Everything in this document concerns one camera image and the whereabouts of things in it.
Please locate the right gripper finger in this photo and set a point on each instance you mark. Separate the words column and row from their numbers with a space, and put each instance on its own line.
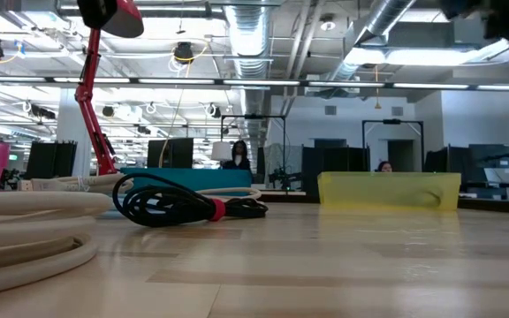
column 460, row 6

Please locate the red desk lamp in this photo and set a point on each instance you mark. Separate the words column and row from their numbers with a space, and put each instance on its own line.
column 87, row 93

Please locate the long ceiling light strip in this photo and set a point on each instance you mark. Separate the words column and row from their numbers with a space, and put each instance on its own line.
column 179, row 81

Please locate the dark monitor screen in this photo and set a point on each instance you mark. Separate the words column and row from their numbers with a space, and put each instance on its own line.
column 491, row 155

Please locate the round ceiling detector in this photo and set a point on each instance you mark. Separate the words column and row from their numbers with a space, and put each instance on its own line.
column 328, row 24

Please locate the black double monitor back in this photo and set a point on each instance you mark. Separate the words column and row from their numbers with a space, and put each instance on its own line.
column 51, row 159

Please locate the person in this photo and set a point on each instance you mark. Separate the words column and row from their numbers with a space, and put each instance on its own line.
column 385, row 167
column 238, row 154

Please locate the white lampshade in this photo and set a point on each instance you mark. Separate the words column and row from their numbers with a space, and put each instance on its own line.
column 220, row 151

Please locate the yellow plastic bin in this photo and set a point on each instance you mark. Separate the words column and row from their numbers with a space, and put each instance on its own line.
column 369, row 190

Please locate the black partition panel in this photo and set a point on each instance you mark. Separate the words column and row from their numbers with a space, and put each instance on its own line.
column 334, row 170

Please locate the blue plastic bin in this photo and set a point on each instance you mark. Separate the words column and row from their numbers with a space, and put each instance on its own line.
column 219, row 179

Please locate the distant black robot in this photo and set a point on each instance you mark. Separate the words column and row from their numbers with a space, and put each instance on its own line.
column 284, row 179

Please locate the slanted silver ceiling duct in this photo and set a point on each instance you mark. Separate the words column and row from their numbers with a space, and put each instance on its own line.
column 387, row 17

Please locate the black background rig frame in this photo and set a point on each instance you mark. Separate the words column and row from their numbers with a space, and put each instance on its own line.
column 254, row 116
column 391, row 121

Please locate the large silver ceiling duct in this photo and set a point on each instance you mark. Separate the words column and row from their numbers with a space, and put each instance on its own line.
column 248, row 44

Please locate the wall vent grille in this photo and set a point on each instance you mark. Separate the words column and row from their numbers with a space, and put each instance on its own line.
column 330, row 110

